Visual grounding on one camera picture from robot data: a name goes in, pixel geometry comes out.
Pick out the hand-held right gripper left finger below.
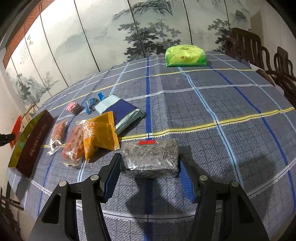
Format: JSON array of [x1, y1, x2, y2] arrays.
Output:
[[28, 152, 122, 241]]

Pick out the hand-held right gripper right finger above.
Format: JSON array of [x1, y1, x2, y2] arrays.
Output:
[[178, 153, 270, 241]]

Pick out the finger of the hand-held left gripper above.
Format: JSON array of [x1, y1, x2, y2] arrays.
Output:
[[0, 133, 15, 146]]

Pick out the gold-lined tin box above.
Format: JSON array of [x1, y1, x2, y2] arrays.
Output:
[[8, 110, 55, 178]]

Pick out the black sesame snack packet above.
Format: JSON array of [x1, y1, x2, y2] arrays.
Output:
[[120, 138, 180, 178]]

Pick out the orange snack packet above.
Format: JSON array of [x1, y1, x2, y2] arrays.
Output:
[[83, 111, 120, 162]]

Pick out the large clear packet orange snacks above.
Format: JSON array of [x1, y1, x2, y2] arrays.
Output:
[[60, 124, 87, 167]]

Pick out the small clear packet red snacks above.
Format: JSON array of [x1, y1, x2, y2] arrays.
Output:
[[47, 119, 69, 156]]

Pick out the pink candy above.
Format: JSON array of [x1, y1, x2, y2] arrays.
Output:
[[66, 101, 84, 115]]

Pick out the blue candy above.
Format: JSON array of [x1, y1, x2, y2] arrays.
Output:
[[85, 92, 106, 115]]

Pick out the light wooden stand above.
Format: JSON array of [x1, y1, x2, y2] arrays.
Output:
[[23, 103, 38, 123]]

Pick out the dark blue snack packet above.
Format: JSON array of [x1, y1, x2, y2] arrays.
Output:
[[94, 94, 146, 135]]

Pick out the blue plaid tablecloth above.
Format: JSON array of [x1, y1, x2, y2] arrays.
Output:
[[7, 51, 296, 241]]

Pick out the green tissue pack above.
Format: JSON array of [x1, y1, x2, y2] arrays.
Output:
[[165, 45, 207, 67]]

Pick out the painted landscape folding screen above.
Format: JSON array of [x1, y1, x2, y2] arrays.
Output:
[[2, 0, 262, 109]]

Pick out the dark wooden chair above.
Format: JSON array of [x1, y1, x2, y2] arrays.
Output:
[[266, 46, 296, 107], [225, 28, 271, 70]]

